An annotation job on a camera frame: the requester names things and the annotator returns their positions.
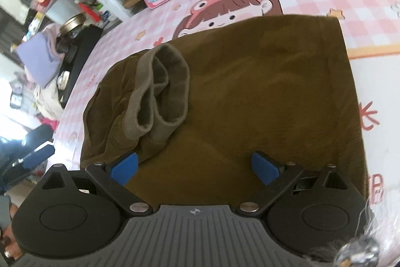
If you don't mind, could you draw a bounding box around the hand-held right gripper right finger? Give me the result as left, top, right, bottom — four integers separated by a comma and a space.
235, 151, 351, 218

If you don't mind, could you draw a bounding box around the round metal tin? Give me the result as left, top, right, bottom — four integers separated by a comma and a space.
59, 13, 86, 35

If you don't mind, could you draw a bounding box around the purple cloth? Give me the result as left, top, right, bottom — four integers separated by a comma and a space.
15, 32, 62, 89

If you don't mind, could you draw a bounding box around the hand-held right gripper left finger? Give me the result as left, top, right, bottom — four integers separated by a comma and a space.
41, 152, 154, 218

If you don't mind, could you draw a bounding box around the olive brown garment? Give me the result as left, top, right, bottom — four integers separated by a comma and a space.
79, 14, 371, 215

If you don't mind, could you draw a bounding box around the red bottle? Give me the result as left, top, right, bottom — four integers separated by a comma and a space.
77, 2, 103, 21

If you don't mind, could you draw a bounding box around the black side table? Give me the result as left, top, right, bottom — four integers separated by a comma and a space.
57, 24, 104, 105

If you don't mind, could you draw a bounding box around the small white object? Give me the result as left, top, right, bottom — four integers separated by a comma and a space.
57, 70, 71, 90

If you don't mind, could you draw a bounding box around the blue chair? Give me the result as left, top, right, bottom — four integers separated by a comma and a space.
0, 124, 56, 181

